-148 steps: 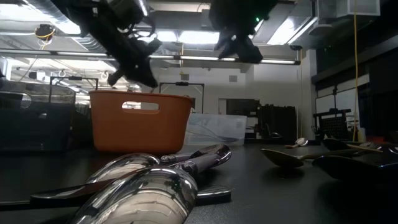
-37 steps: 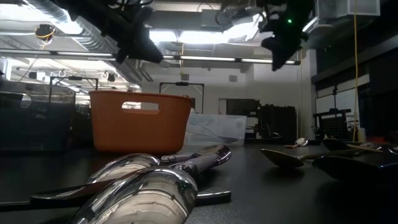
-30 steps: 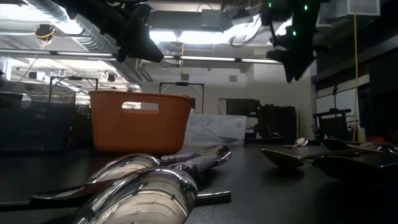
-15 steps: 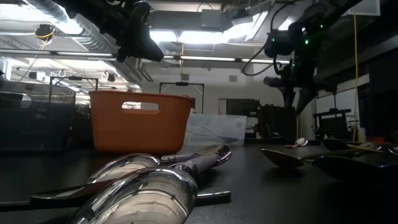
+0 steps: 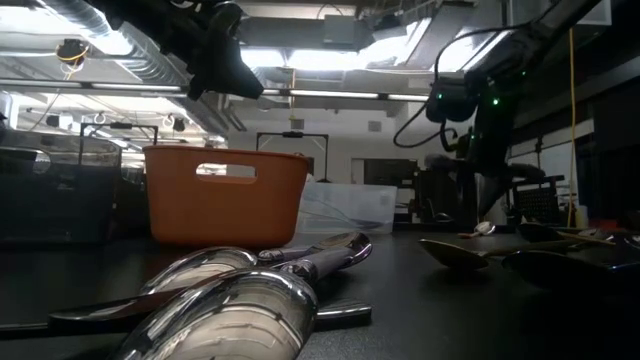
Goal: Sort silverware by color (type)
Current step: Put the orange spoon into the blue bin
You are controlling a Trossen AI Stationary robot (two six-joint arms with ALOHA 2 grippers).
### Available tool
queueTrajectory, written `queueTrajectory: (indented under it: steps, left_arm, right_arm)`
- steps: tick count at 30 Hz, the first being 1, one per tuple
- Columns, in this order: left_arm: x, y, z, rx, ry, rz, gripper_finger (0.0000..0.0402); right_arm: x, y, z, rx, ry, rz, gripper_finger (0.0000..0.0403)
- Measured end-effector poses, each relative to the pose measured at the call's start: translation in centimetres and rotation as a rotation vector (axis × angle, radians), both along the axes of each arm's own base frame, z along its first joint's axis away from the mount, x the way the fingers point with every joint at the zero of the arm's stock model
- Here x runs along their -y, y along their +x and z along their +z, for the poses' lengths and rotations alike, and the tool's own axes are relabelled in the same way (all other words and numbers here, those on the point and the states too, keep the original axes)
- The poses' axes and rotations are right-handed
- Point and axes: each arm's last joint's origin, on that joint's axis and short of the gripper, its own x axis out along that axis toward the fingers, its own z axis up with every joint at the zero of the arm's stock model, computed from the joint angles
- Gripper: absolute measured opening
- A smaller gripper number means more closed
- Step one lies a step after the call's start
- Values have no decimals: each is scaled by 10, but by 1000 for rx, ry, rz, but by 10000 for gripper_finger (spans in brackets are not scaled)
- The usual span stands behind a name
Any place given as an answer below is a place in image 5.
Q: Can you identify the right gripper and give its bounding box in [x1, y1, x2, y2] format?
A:
[468, 69, 522, 219]

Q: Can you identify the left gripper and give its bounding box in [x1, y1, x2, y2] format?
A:
[164, 2, 265, 101]

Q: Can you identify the gold spoon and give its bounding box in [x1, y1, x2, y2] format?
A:
[417, 238, 589, 273]
[458, 221, 497, 240]

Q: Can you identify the black cart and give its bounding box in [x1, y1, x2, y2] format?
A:
[503, 174, 567, 226]

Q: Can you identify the black cabinet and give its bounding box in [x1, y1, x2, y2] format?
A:
[413, 167, 479, 232]

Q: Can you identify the orange plastic bin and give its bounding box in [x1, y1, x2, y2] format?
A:
[143, 144, 311, 250]

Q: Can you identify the clear plastic bin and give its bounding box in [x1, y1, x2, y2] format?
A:
[298, 182, 399, 235]

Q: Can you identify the blue-grey plastic bin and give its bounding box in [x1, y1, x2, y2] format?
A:
[121, 167, 151, 236]

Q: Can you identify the smoked transparent plastic bin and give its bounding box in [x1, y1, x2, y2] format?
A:
[0, 130, 123, 246]

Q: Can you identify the black stand frame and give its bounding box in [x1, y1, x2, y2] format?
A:
[78, 121, 160, 174]
[255, 130, 330, 184]

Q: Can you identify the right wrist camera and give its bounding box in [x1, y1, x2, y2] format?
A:
[424, 75, 479, 125]

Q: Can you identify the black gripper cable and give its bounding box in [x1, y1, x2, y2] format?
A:
[392, 102, 459, 150]

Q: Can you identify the ceiling cable reel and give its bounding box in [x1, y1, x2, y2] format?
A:
[53, 37, 92, 81]

